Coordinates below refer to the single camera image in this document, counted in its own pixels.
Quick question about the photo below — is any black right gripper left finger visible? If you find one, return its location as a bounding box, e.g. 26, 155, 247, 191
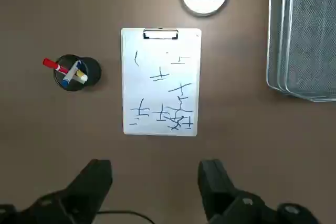
0, 158, 113, 224

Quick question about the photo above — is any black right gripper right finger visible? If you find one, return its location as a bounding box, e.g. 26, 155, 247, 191
197, 158, 323, 224

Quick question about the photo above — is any white marker with blue cap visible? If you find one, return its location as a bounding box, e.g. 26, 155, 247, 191
61, 60, 82, 88

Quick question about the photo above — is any white A4 paper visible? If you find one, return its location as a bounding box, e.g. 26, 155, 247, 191
122, 30, 201, 135

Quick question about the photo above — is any black mesh pen holder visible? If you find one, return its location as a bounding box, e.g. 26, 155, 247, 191
54, 54, 102, 92

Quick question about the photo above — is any cream clipboard with metal clip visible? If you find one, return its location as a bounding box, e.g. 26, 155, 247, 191
120, 27, 202, 137

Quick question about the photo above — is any yellow marker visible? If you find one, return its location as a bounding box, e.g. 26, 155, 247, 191
73, 68, 88, 83

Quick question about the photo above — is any white marker with red cap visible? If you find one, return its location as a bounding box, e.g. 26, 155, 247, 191
43, 58, 69, 74

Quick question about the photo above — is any silver mesh letter tray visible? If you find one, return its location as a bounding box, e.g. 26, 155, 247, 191
266, 0, 336, 103

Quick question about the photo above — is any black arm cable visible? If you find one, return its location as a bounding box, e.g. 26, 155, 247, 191
97, 209, 155, 224

